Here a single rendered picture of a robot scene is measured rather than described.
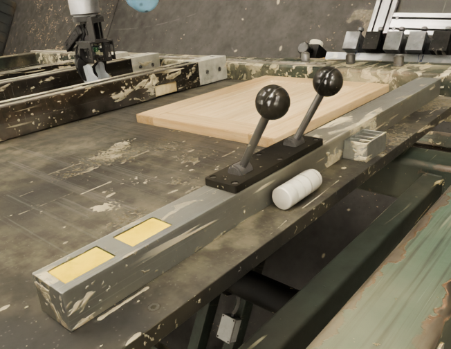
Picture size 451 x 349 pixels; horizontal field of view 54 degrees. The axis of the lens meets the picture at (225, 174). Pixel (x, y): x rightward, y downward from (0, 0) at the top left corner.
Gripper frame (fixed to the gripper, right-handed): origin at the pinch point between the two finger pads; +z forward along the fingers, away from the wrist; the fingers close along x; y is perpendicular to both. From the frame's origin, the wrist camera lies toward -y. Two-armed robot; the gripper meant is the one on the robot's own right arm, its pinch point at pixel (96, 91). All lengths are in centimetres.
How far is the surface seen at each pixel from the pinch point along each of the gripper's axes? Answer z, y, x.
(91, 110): 0.7, 16.6, -12.1
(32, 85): -2.6, -15.1, -10.6
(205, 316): 122, -20, 48
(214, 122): 0, 52, -6
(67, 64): -4.2, -33.6, 11.1
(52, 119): 0.2, 16.8, -22.3
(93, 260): -2, 79, -51
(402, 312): -3, 104, -43
